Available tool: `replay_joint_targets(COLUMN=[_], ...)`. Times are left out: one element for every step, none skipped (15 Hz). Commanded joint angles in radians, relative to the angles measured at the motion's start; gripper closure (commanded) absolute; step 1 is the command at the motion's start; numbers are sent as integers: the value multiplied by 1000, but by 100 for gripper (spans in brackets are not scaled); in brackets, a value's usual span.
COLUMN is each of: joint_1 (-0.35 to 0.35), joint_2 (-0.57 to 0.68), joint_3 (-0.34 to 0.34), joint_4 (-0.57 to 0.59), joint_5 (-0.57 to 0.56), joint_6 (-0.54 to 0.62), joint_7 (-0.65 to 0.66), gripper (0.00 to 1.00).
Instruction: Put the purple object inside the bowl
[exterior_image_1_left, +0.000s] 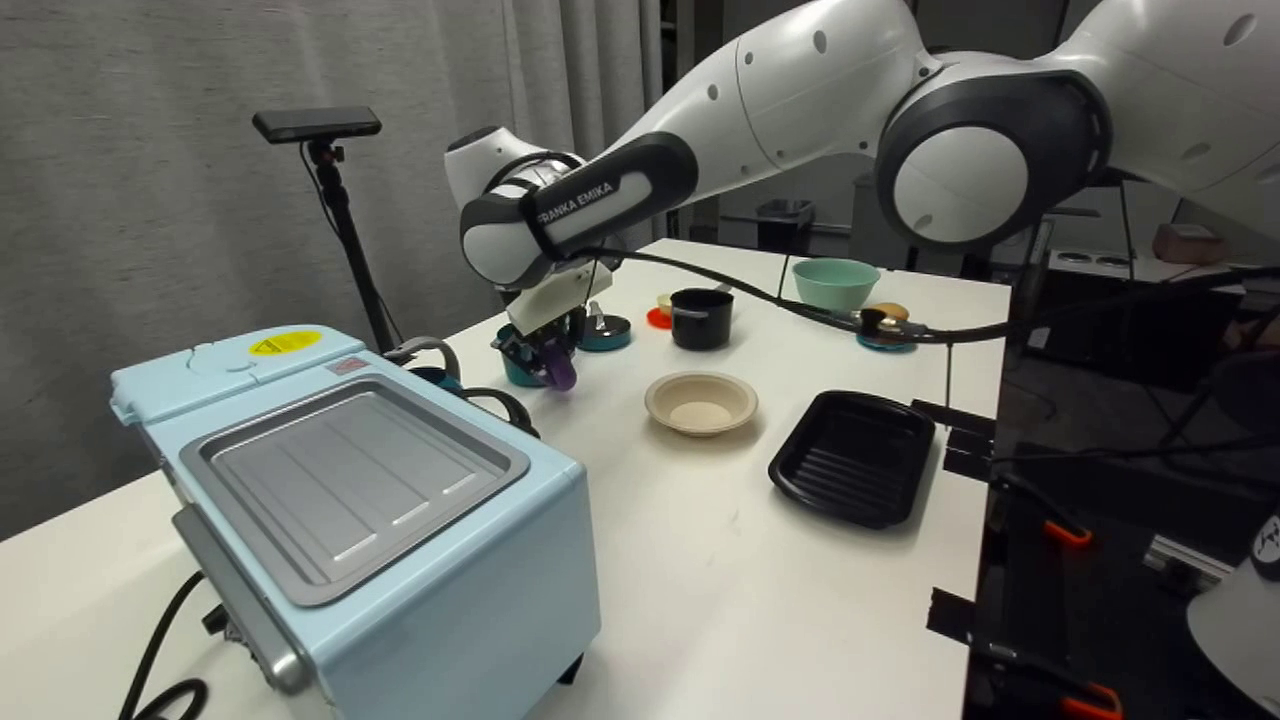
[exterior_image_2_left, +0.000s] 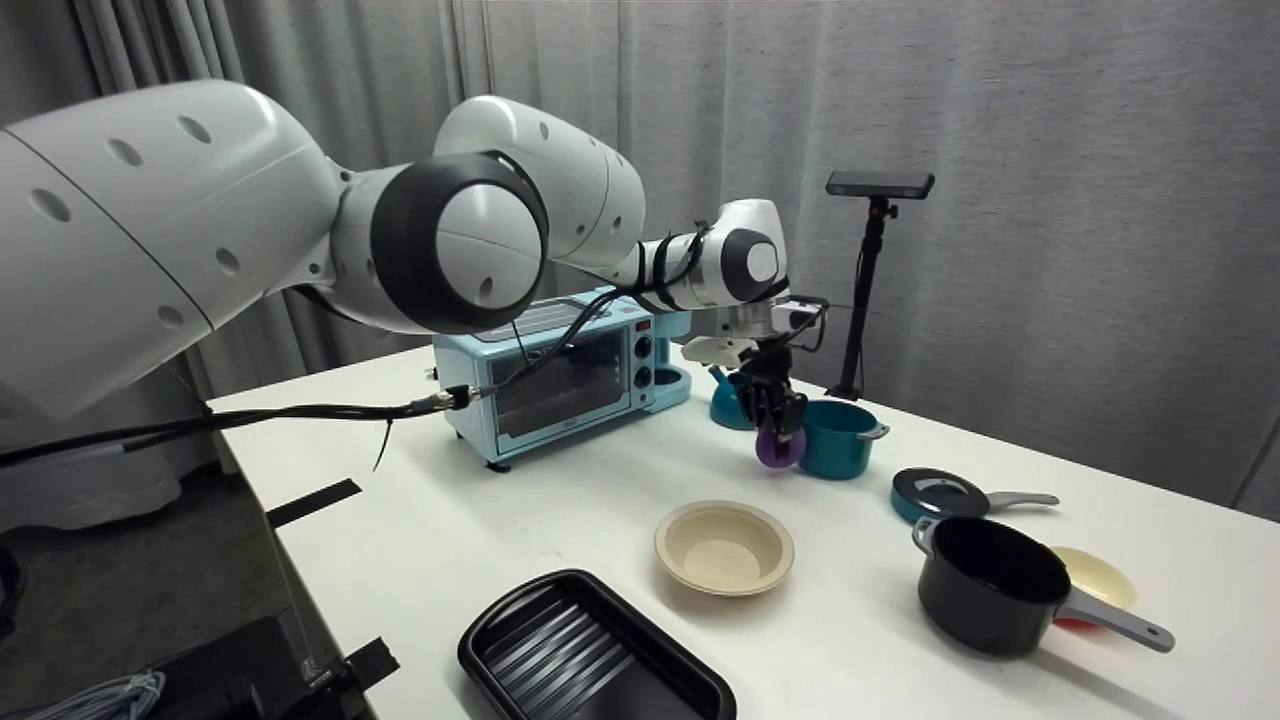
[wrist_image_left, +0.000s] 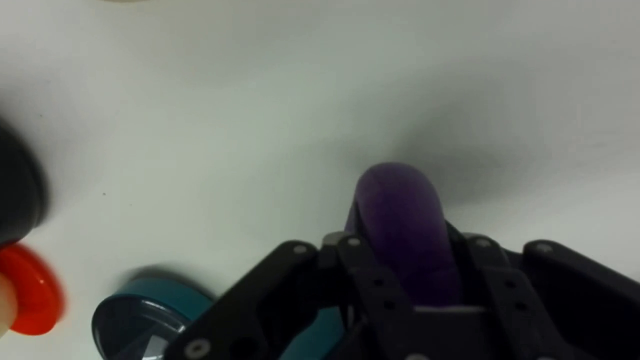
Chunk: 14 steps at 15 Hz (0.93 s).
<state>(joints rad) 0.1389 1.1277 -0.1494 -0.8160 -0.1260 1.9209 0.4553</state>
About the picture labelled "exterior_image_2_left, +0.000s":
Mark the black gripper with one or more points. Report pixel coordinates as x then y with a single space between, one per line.
771 359

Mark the purple round object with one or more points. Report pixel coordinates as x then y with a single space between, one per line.
773 454

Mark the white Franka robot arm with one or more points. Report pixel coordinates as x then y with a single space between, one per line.
201 226

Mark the beige bowl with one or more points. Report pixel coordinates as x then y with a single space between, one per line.
727 550

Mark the teal toy kettle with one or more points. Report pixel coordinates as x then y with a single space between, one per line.
727 403

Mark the teal toy pot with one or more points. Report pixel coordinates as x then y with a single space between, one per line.
837 440

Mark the black stand pole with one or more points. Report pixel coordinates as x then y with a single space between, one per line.
873 252

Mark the light blue toy toaster oven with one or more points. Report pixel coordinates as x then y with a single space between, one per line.
563 387

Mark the black baking tray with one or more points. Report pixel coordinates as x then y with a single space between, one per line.
586 652

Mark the small beige plate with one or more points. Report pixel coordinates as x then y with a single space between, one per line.
1103 577

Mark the long black tape strip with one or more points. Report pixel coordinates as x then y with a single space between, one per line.
313 501

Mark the short black tape strip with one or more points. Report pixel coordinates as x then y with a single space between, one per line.
370 661

